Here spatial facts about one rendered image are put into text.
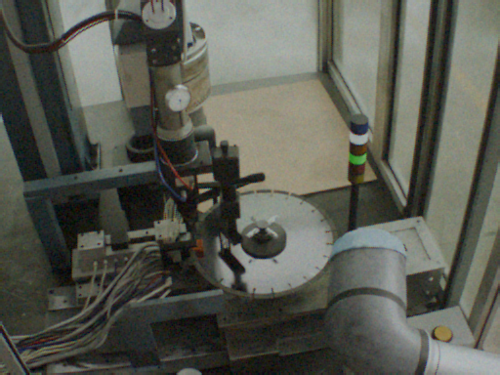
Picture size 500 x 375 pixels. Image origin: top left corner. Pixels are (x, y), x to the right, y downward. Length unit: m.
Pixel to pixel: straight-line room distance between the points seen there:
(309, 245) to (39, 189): 0.69
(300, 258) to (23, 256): 0.85
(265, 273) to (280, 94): 1.04
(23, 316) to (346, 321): 1.11
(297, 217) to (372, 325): 0.77
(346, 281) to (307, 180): 1.11
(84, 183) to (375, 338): 0.99
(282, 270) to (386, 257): 0.58
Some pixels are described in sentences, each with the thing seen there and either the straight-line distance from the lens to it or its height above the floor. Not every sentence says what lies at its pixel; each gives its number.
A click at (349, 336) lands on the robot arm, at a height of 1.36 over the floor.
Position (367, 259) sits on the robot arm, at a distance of 0.90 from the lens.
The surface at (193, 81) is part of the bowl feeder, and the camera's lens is 1.99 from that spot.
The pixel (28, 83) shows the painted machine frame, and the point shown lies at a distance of 1.76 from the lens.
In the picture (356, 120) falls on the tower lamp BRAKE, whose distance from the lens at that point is 1.53.
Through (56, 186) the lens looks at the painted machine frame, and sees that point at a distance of 1.63.
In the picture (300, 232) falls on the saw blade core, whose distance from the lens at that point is 1.53.
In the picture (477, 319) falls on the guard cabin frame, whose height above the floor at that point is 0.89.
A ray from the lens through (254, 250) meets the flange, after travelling 1.49.
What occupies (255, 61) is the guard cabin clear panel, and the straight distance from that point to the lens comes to 2.47.
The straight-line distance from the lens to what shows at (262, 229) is 1.47.
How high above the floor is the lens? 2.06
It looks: 42 degrees down
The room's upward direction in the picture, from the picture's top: 4 degrees counter-clockwise
